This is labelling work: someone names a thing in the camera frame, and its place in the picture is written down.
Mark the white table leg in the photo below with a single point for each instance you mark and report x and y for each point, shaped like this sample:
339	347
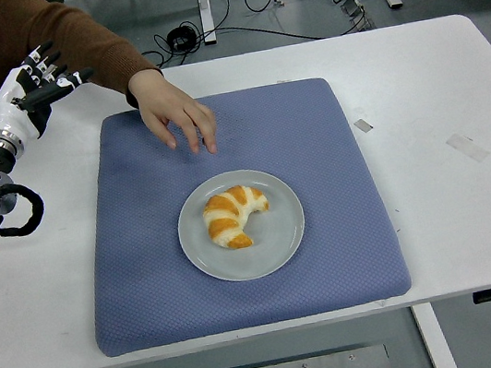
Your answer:
437	345

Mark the person's hand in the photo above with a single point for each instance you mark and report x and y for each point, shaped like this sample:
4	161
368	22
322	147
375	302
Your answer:
162	99

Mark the blue quilted mat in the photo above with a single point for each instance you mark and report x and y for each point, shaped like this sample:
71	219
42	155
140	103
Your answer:
263	120

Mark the striped croissant bread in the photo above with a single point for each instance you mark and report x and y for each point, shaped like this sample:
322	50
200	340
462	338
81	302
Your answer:
227	215

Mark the large clear tape piece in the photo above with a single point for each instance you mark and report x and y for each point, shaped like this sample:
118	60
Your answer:
468	148

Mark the small clear tape piece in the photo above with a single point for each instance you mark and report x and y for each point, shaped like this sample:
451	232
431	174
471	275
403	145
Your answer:
363	125

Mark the grey foot pedal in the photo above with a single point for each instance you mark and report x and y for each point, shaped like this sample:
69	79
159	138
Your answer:
357	12

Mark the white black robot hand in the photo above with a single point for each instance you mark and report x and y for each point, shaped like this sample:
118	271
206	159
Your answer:
8	102

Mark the grey round plate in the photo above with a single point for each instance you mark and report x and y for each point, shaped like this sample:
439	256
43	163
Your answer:
274	245

